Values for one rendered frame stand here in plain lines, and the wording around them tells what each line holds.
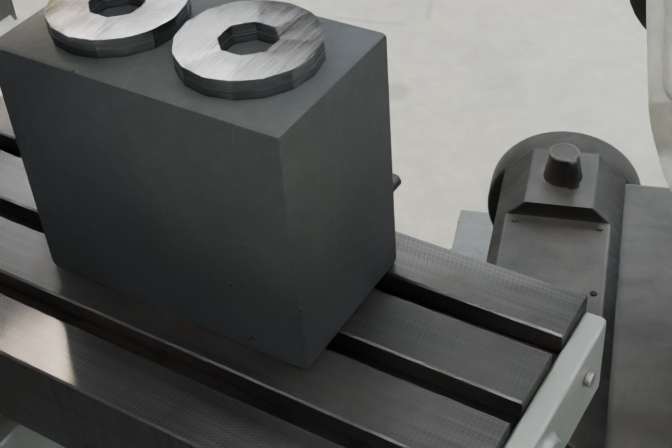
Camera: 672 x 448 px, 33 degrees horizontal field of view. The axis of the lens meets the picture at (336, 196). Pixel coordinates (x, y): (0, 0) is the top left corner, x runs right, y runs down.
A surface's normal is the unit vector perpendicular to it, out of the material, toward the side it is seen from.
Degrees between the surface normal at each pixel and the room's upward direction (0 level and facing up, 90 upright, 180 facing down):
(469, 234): 0
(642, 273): 0
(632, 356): 0
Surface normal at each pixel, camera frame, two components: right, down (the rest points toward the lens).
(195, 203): -0.52, 0.57
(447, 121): -0.07, -0.77
